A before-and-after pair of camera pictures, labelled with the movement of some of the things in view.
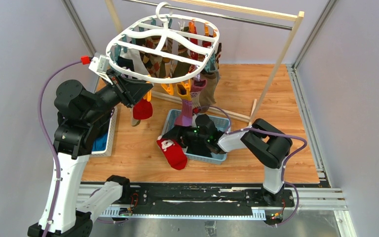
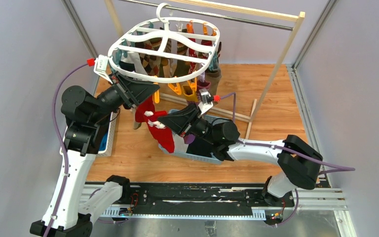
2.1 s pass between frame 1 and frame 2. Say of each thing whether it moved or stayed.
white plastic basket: stayed
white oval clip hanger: stayed
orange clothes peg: moved
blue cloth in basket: stayed
